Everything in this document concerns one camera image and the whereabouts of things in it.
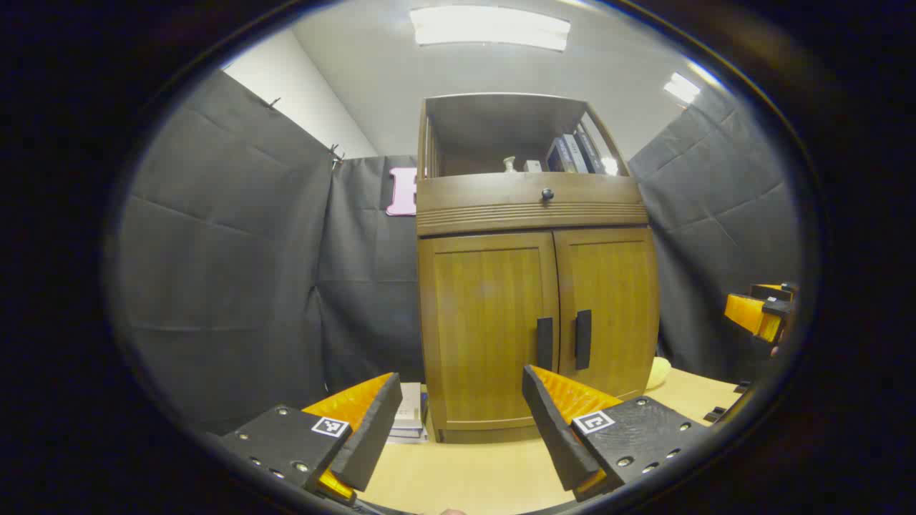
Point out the brown wooden shoe cabinet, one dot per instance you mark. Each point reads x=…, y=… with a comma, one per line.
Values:
x=501, y=214

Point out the small white box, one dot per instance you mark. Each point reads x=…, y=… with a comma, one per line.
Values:
x=532, y=166

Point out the small ceiling light panel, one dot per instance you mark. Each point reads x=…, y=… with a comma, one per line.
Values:
x=682, y=88

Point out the grey blue book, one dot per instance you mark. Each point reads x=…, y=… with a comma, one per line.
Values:
x=575, y=154

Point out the pale yellow round object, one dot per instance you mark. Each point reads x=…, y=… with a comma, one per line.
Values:
x=658, y=372

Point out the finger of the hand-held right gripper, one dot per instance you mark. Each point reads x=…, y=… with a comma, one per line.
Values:
x=748, y=315
x=773, y=291

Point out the dark blue book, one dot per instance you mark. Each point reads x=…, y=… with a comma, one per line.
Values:
x=590, y=151
x=557, y=157

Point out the wooden cabinet drawer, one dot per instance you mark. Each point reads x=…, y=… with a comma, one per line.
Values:
x=486, y=204

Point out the black backdrop cloth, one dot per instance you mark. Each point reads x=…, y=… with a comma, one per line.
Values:
x=236, y=272

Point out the brown wooden cabinet door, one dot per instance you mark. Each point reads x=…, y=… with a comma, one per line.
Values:
x=479, y=336
x=619, y=300

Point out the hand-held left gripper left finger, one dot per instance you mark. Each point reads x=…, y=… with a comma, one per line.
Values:
x=372, y=436

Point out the large ceiling light panel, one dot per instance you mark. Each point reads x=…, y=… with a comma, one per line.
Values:
x=490, y=27

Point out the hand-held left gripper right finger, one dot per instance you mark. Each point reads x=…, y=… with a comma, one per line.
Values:
x=554, y=436

